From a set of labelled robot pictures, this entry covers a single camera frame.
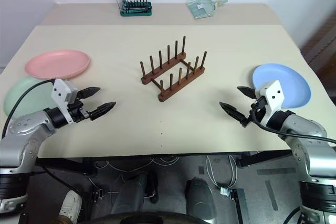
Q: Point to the blue plate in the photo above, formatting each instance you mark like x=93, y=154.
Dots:
x=288, y=79

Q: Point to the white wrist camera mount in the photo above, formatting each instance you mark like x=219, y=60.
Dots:
x=59, y=90
x=274, y=98

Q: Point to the pink plate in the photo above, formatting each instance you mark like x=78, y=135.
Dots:
x=57, y=62

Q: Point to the green plate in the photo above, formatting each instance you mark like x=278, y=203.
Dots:
x=29, y=100

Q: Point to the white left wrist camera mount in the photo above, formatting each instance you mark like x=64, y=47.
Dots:
x=59, y=90

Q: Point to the black table foot with bracket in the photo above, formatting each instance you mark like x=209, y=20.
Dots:
x=239, y=203

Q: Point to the black table frame brace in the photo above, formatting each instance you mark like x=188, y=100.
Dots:
x=262, y=157

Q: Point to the wide dark rounded rim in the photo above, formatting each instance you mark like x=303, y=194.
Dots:
x=149, y=218

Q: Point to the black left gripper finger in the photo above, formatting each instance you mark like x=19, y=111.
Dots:
x=103, y=110
x=89, y=92

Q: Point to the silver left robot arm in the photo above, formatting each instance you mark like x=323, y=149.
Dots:
x=23, y=140

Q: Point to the wooden dish rack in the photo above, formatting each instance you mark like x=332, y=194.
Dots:
x=168, y=93

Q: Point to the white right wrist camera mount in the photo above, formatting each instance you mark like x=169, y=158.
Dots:
x=274, y=98

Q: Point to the beige table mat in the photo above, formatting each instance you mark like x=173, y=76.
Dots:
x=157, y=119

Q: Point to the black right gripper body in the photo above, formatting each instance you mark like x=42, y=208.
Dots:
x=258, y=112

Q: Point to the dark rounded shape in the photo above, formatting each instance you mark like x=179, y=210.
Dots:
x=136, y=187
x=199, y=195

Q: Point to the white sneaker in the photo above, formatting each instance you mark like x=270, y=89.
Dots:
x=71, y=204

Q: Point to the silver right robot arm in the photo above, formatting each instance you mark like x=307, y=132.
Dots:
x=312, y=155

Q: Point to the clear plastic dustpan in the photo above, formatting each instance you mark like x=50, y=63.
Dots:
x=202, y=9

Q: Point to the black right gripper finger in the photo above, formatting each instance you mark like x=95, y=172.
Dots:
x=248, y=92
x=233, y=112

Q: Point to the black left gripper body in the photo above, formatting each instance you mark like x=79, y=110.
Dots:
x=77, y=113

